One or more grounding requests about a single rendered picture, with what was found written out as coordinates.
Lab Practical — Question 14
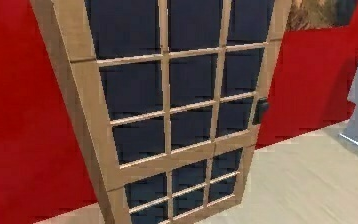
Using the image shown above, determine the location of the brown framed wall picture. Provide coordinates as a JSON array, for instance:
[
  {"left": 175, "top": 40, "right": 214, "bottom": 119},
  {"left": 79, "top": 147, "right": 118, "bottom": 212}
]
[{"left": 285, "top": 0, "right": 358, "bottom": 32}]

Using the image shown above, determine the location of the black door handle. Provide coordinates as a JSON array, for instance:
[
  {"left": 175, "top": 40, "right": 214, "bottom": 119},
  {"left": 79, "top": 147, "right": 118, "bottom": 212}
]
[{"left": 252, "top": 97, "right": 271, "bottom": 126}]

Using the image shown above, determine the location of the wooden glazed room door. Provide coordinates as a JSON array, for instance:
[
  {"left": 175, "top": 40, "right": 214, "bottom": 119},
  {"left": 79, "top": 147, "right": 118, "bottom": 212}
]
[{"left": 29, "top": 0, "right": 293, "bottom": 224}]

